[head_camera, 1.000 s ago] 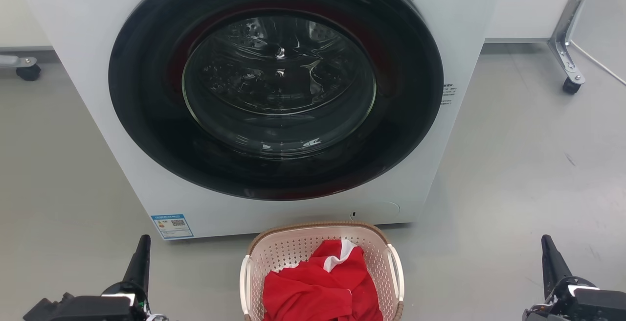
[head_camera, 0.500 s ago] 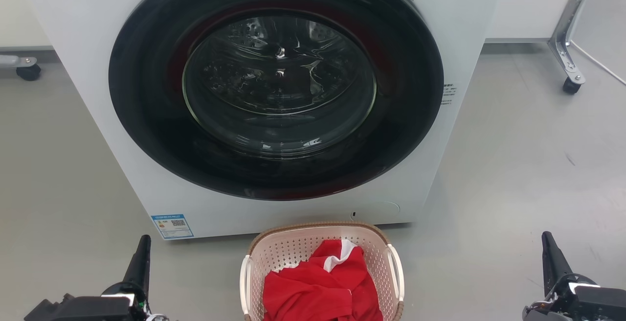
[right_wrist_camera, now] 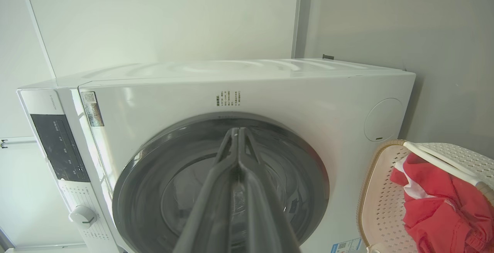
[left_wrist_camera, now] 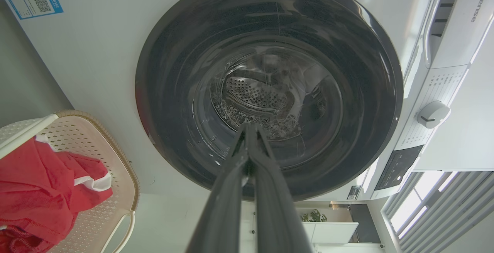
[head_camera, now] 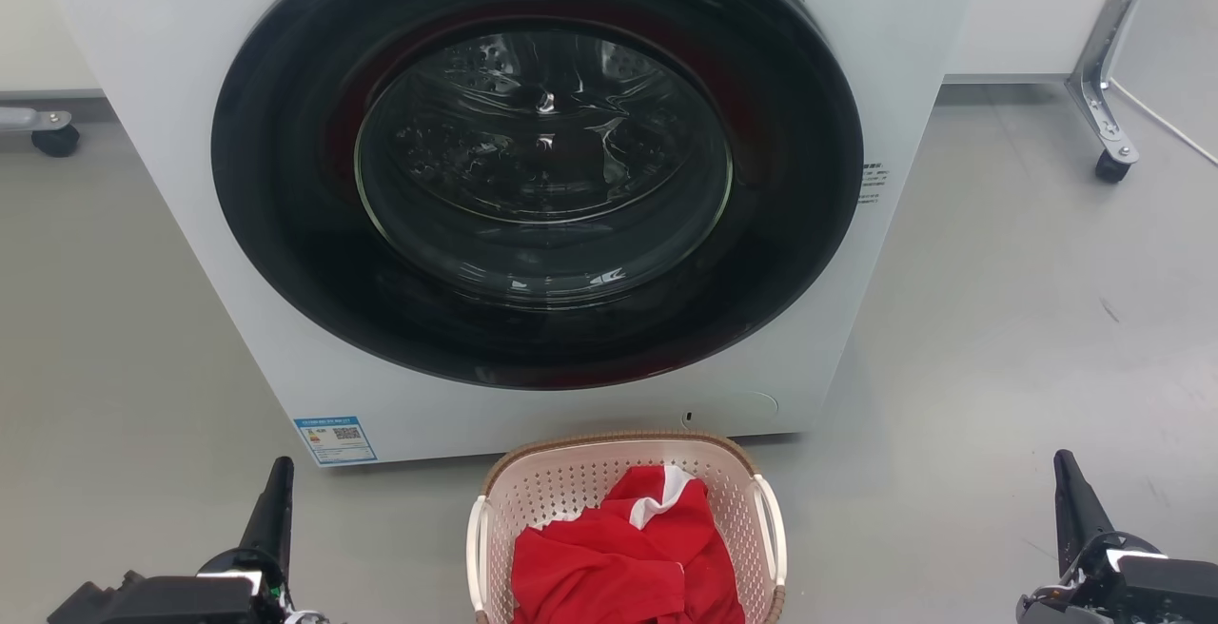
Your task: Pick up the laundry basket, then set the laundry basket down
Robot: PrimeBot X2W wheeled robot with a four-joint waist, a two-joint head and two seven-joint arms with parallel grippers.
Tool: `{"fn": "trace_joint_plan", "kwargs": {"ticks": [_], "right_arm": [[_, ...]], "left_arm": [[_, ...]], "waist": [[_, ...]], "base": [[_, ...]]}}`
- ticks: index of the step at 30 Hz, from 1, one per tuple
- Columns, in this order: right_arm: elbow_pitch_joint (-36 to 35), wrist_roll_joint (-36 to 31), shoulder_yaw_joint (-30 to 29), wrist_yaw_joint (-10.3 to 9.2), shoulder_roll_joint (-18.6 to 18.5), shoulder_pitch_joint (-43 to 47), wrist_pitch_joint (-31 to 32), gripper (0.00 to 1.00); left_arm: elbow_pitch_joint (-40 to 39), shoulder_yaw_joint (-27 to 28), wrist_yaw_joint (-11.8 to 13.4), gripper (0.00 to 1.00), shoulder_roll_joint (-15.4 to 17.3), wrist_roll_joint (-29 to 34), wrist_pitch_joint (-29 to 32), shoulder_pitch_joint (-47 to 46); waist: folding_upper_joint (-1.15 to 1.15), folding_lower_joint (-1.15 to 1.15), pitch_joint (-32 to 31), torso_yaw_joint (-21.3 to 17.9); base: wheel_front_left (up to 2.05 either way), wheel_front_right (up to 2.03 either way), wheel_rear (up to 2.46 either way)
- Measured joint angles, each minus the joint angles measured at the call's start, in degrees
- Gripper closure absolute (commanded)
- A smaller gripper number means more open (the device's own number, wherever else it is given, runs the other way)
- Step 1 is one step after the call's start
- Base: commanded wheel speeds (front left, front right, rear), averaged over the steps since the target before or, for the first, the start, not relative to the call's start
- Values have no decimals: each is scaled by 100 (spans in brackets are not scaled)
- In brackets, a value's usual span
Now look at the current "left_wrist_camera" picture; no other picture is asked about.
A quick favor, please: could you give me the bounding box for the white detergent drawer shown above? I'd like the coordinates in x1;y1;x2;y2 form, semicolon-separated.
423;0;494;68

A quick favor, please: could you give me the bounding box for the window with grey blinds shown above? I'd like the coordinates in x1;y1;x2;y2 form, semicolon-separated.
382;171;494;253

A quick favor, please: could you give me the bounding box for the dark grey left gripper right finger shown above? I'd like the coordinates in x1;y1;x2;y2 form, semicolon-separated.
247;124;313;253

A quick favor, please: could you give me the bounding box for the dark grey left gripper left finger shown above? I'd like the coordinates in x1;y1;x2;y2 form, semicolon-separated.
186;124;251;253

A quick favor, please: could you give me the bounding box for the white cabinet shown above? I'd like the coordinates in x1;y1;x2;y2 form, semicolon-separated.
303;222;359;244

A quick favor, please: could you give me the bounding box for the red and white garment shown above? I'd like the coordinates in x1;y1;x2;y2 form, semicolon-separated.
0;135;113;253

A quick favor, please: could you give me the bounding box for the round black glass washer door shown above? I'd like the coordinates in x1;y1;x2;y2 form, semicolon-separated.
135;0;404;202

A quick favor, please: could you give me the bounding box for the white front-load washing machine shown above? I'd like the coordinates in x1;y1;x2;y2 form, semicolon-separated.
0;0;494;202

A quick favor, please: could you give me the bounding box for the white washer dial knob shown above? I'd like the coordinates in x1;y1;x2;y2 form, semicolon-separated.
417;101;451;129

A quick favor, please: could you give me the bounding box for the green potted plant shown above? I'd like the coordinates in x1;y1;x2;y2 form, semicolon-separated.
300;209;328;223

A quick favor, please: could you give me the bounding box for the black washer display panel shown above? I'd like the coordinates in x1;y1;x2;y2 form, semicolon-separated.
374;145;424;191

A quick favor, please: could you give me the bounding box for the dark cabinet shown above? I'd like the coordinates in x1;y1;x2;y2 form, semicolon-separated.
349;205;381;244

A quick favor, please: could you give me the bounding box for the cream perforated laundry basket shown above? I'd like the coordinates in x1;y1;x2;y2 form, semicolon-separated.
0;110;140;253

